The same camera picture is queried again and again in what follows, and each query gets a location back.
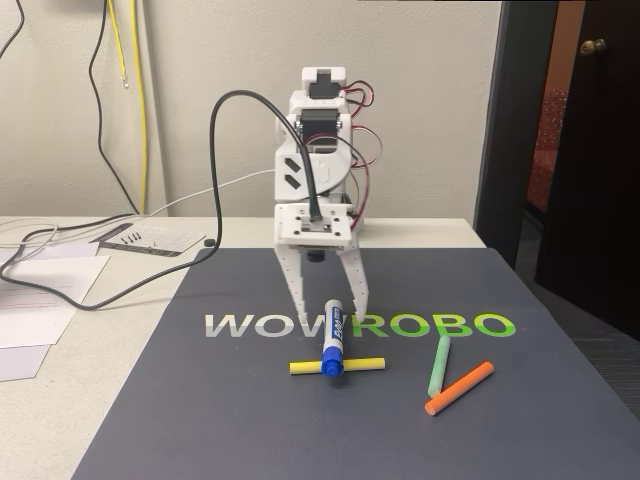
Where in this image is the blue whiteboard marker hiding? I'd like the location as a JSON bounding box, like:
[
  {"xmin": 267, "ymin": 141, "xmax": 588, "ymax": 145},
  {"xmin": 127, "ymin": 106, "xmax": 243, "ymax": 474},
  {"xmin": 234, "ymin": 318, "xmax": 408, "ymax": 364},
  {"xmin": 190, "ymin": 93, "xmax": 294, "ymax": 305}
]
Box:
[{"xmin": 319, "ymin": 298, "xmax": 348, "ymax": 380}]

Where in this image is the yellow chalk stick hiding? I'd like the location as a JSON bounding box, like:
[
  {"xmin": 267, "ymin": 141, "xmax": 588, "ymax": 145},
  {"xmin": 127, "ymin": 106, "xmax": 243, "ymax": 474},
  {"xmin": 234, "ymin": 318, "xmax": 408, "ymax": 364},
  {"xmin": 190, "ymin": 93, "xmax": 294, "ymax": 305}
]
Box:
[{"xmin": 288, "ymin": 355, "xmax": 388, "ymax": 376}]

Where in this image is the green chalk stick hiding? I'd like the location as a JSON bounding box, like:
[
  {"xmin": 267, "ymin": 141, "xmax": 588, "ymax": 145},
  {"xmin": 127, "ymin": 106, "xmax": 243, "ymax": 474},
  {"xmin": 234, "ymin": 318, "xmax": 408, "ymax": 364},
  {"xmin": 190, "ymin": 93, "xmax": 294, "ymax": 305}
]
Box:
[{"xmin": 427, "ymin": 334, "xmax": 452, "ymax": 397}]

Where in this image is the lined sheet with screws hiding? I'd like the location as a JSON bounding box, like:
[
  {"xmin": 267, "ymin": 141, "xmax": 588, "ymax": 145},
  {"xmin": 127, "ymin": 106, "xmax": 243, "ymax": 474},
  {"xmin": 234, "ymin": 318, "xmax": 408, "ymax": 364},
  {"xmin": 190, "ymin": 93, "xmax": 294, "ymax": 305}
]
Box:
[{"xmin": 88, "ymin": 222, "xmax": 208, "ymax": 258}]

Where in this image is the orange chalk stick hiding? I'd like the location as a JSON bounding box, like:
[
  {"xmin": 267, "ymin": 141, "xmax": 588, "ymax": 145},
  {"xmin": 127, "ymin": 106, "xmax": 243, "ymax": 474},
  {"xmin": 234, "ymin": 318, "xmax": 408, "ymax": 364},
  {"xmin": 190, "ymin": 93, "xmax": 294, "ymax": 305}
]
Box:
[{"xmin": 423, "ymin": 360, "xmax": 496, "ymax": 417}]

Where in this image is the grey WOWROBO mat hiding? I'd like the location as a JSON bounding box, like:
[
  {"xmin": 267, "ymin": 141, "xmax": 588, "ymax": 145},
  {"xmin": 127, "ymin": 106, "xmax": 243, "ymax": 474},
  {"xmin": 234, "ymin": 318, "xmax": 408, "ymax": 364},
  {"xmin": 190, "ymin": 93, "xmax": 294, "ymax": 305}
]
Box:
[{"xmin": 72, "ymin": 246, "xmax": 640, "ymax": 480}]

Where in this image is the large white paper sheet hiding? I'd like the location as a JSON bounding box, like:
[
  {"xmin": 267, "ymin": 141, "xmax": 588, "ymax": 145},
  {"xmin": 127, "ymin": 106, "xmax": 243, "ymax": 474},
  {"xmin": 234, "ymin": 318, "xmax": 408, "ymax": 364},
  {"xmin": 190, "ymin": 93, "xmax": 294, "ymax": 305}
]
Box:
[{"xmin": 0, "ymin": 254, "xmax": 112, "ymax": 350}]

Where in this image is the dark wooden door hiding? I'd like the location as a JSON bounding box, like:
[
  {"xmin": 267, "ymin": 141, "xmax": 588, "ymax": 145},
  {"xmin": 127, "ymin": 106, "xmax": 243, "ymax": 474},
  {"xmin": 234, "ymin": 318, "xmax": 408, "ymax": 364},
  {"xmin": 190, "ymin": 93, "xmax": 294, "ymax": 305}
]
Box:
[{"xmin": 533, "ymin": 0, "xmax": 640, "ymax": 343}]

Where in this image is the small white paper sheet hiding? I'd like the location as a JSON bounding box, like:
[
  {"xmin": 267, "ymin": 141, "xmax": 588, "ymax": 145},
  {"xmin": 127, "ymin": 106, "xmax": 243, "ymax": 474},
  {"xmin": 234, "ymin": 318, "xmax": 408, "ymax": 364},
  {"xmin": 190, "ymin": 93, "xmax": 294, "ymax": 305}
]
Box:
[{"xmin": 0, "ymin": 344, "xmax": 53, "ymax": 383}]

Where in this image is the white gripper camera box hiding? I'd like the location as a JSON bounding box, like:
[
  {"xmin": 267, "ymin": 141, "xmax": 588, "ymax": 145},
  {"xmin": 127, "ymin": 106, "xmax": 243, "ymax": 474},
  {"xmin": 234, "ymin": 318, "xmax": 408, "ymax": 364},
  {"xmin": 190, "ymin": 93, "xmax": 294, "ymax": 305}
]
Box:
[{"xmin": 285, "ymin": 205, "xmax": 350, "ymax": 263}]

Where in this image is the black camera cable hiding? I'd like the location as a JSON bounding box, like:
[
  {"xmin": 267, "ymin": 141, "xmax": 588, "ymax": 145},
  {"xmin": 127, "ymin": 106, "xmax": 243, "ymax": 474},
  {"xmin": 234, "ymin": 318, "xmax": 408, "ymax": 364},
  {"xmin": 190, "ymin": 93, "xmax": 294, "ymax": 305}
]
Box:
[{"xmin": 0, "ymin": 89, "xmax": 325, "ymax": 312}]

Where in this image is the thin white cable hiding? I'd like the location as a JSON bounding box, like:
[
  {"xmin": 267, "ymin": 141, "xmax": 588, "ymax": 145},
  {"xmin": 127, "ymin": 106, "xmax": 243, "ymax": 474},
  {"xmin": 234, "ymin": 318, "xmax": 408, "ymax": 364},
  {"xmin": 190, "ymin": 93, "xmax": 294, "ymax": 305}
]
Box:
[{"xmin": 0, "ymin": 168, "xmax": 278, "ymax": 262}]

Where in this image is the long yellow wire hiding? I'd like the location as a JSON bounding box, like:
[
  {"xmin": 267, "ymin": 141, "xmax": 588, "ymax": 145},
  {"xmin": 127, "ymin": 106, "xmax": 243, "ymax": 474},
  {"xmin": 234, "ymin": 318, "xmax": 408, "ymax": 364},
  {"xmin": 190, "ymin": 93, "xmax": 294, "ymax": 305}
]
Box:
[{"xmin": 130, "ymin": 0, "xmax": 150, "ymax": 215}]

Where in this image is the black wall cable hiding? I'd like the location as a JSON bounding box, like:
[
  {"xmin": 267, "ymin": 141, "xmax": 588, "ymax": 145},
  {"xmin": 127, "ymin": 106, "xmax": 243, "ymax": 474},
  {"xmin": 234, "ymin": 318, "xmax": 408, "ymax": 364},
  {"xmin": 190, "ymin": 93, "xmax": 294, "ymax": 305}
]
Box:
[{"xmin": 88, "ymin": 0, "xmax": 142, "ymax": 216}]

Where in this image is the dark door frame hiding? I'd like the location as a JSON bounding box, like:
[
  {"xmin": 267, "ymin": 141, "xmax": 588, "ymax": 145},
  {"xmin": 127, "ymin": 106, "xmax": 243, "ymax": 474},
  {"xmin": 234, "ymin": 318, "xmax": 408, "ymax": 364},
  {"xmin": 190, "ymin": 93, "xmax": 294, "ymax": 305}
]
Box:
[{"xmin": 471, "ymin": 0, "xmax": 560, "ymax": 272}]

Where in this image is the grey cable bundle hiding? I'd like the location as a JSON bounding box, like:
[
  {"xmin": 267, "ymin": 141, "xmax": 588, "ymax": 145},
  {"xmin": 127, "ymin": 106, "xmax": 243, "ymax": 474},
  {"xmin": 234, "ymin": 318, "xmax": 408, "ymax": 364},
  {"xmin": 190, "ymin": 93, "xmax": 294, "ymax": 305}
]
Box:
[{"xmin": 0, "ymin": 213, "xmax": 139, "ymax": 251}]

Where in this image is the short yellow wire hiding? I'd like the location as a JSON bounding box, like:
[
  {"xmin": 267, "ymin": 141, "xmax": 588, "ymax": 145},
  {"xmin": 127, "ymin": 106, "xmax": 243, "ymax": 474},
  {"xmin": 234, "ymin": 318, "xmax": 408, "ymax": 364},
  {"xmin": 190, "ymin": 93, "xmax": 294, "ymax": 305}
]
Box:
[{"xmin": 106, "ymin": 0, "xmax": 131, "ymax": 91}]

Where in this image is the thin black hanging cable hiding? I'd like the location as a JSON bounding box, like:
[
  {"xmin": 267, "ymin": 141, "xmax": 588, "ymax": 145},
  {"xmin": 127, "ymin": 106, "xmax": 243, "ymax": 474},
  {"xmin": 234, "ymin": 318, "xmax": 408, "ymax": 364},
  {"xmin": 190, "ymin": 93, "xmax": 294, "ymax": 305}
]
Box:
[{"xmin": 0, "ymin": 0, "xmax": 27, "ymax": 60}]

